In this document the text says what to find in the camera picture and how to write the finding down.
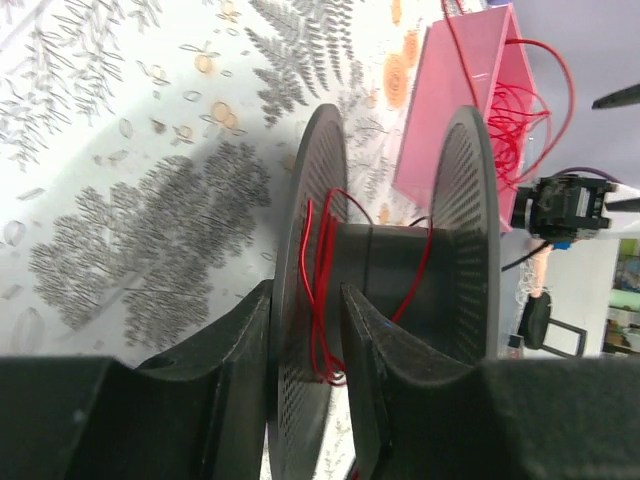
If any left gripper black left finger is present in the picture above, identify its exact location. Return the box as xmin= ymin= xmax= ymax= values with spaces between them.
xmin=1 ymin=280 xmax=272 ymax=479

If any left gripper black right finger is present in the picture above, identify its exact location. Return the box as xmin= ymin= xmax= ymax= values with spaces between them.
xmin=341 ymin=285 xmax=639 ymax=479

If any black filament spool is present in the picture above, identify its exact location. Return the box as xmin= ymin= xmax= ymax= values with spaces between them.
xmin=269 ymin=104 xmax=500 ymax=479

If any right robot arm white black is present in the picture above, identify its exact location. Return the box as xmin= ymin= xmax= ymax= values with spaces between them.
xmin=510 ymin=167 xmax=639 ymax=244

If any floral table mat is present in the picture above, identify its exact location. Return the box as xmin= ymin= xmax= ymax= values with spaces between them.
xmin=0 ymin=0 xmax=511 ymax=480

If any pink open box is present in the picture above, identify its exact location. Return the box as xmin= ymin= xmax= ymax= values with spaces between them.
xmin=392 ymin=5 xmax=544 ymax=232

